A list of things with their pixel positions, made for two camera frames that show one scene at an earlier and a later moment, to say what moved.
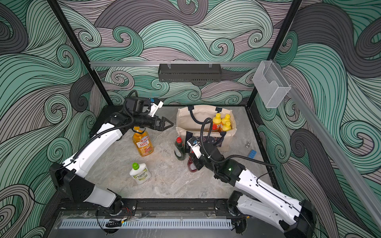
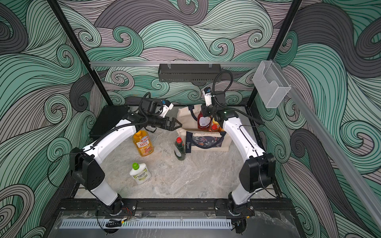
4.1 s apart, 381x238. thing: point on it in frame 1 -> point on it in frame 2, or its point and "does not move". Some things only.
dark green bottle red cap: (180, 146) does not move
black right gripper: (196, 161) -> (205, 111)
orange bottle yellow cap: (217, 122) does not move
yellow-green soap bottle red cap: (214, 128) does not move
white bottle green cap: (140, 173) does not move
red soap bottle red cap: (191, 165) -> (204, 123)
